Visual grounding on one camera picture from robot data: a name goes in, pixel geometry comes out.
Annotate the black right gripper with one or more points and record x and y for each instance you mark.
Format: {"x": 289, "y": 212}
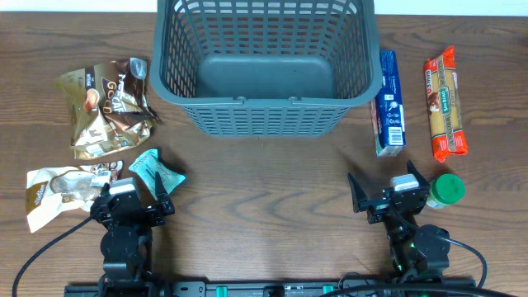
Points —
{"x": 393, "y": 204}

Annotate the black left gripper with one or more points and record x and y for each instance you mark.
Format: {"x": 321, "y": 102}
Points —
{"x": 156, "y": 213}

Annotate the teal tissue pack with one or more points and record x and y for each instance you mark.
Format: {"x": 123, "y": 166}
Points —
{"x": 148, "y": 164}

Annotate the green lid jar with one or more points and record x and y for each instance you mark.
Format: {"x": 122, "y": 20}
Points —
{"x": 448, "y": 189}

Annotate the blue pasta box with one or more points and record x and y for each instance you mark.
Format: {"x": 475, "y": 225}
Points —
{"x": 387, "y": 111}

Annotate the orange spaghetti pack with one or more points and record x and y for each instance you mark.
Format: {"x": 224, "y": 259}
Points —
{"x": 443, "y": 106}

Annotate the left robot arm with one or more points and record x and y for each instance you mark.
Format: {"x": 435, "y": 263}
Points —
{"x": 127, "y": 244}

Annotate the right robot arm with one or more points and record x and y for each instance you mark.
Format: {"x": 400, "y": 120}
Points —
{"x": 417, "y": 252}

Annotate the white brown snack bag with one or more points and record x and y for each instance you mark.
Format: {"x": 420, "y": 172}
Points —
{"x": 51, "y": 191}

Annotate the gold coffee bag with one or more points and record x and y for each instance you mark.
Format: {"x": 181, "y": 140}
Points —
{"x": 108, "y": 110}

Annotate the grey plastic basket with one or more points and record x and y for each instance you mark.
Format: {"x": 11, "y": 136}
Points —
{"x": 289, "y": 68}

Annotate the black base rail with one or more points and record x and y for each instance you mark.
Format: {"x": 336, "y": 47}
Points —
{"x": 202, "y": 289}

